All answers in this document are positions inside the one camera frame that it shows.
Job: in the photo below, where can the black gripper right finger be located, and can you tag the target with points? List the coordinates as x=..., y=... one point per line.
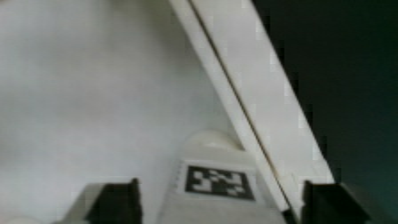
x=338, y=206

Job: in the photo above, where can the white table leg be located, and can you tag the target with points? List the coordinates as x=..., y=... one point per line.
x=219, y=193

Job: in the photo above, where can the white L-shaped obstacle wall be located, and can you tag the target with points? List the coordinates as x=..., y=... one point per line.
x=265, y=92

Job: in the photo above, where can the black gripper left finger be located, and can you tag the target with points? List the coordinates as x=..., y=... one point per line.
x=112, y=207

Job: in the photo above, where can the white square tabletop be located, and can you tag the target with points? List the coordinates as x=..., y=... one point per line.
x=105, y=98

